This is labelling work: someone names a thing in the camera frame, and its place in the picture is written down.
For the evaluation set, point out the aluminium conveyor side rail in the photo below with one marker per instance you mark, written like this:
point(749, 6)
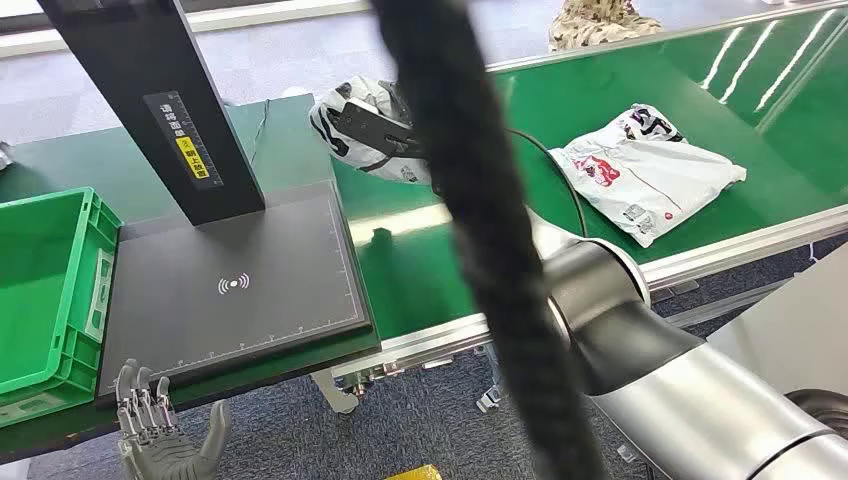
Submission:
point(729, 248)
point(662, 33)

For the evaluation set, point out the green plastic crate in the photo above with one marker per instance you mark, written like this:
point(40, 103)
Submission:
point(40, 285)

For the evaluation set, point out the aluminium conveyor lower bar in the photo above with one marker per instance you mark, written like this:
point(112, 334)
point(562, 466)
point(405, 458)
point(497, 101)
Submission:
point(729, 305)

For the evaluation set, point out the yellow block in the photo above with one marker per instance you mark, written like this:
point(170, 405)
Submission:
point(414, 474)

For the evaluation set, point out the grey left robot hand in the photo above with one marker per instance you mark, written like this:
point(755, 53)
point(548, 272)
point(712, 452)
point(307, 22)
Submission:
point(159, 450)

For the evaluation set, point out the person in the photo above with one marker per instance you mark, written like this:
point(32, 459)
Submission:
point(596, 23)

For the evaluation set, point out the grey conveyor foot bracket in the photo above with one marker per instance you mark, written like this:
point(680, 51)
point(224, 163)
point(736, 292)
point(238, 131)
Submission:
point(334, 391)

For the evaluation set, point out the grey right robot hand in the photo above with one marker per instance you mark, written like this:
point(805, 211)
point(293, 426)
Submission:
point(371, 129)

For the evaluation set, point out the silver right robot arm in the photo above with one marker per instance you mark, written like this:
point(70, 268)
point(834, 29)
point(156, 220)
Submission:
point(696, 411)

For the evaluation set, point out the green conveyor belt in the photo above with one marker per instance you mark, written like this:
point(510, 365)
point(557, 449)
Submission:
point(570, 93)

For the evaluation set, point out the pale grey panel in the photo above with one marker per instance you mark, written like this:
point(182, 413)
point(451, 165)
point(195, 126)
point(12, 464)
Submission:
point(795, 318)

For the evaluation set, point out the black scanner base plate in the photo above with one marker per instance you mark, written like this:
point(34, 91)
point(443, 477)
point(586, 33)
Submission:
point(232, 311)

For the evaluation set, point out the black scanner column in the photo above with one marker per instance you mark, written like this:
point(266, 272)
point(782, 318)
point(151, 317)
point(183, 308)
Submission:
point(152, 99)

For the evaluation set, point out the white package with red print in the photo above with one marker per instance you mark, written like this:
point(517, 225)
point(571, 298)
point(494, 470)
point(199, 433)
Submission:
point(358, 154)

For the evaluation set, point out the white package red black print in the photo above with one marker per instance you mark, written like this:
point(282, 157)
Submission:
point(656, 185)

